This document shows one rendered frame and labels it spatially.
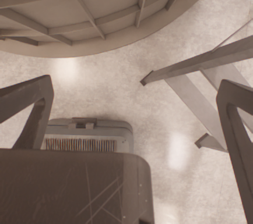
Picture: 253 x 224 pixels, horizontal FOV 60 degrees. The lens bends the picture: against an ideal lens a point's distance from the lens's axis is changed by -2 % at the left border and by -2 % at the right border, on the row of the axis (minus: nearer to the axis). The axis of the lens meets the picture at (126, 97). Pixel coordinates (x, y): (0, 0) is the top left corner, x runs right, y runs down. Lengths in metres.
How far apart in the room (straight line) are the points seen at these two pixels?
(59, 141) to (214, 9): 1.11
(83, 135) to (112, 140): 0.15
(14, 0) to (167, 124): 1.04
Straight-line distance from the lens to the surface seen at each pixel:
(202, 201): 1.61
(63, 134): 1.13
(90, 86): 1.32
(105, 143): 1.10
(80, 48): 1.31
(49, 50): 1.35
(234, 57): 0.61
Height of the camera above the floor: 1.30
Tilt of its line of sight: 83 degrees down
